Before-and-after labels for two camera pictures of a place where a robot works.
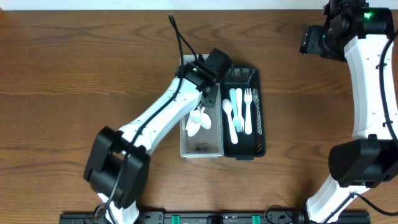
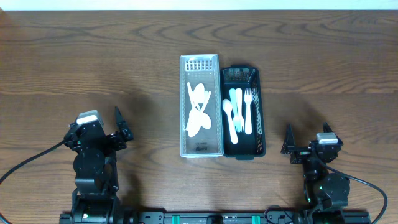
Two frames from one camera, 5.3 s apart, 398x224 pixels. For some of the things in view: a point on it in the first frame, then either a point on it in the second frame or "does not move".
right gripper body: x=320 y=40 to x=301 y=155
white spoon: x=205 y=121 does not move
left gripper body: x=210 y=99 to x=114 y=144
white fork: x=248 y=95 does not move
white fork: x=240 y=124 does not move
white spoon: x=227 y=106 does not move
